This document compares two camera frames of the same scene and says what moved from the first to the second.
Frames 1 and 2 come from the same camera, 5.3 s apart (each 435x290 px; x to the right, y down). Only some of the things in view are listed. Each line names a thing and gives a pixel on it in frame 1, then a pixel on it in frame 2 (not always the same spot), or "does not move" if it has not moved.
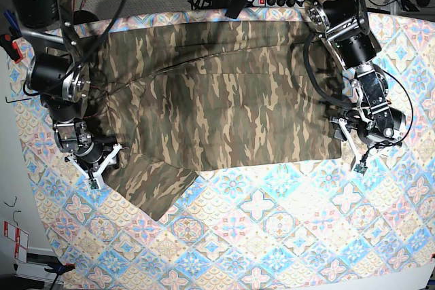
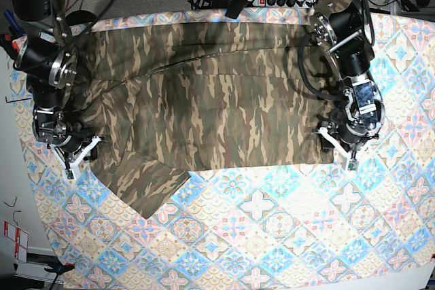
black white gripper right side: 359,142 -> 346,137
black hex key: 12,101 does not move
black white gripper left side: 92,158 -> 72,150
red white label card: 21,238 does not move
